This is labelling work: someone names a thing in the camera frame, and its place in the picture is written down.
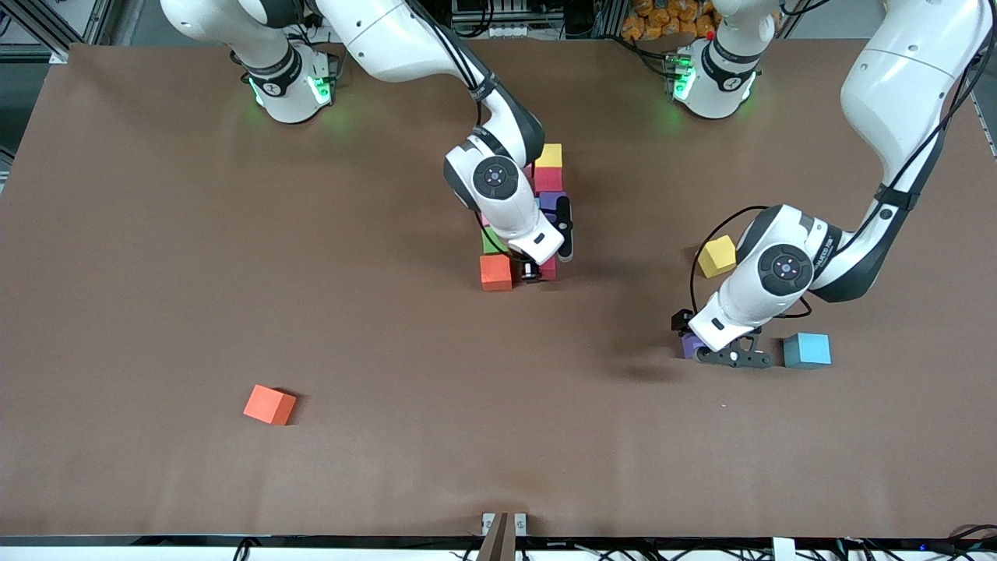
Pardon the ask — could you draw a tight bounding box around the orange foam cube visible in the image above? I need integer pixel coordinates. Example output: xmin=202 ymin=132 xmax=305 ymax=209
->
xmin=243 ymin=385 xmax=298 ymax=426
xmin=479 ymin=254 xmax=514 ymax=293

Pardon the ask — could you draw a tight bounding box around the light blue foam cube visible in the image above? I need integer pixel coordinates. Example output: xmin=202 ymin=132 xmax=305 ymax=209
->
xmin=783 ymin=333 xmax=832 ymax=369

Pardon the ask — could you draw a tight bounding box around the brown table cover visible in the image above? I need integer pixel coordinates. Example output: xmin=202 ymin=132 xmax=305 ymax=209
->
xmin=0 ymin=35 xmax=997 ymax=540

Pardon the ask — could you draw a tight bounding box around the bag of orange fruit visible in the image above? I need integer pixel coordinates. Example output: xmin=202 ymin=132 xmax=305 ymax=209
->
xmin=621 ymin=0 xmax=717 ymax=41

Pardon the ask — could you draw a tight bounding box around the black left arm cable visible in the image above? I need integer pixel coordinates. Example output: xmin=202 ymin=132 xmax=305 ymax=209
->
xmin=689 ymin=204 xmax=814 ymax=321

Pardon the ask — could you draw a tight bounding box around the small metal bracket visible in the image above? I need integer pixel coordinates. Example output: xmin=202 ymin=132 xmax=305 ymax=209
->
xmin=481 ymin=512 xmax=527 ymax=538

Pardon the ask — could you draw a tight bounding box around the brown camera post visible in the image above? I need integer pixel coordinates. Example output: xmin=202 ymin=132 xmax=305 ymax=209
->
xmin=476 ymin=512 xmax=517 ymax=561

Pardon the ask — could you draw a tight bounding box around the aluminium frame profile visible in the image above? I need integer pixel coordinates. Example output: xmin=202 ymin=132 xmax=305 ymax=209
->
xmin=0 ymin=0 xmax=110 ymax=65

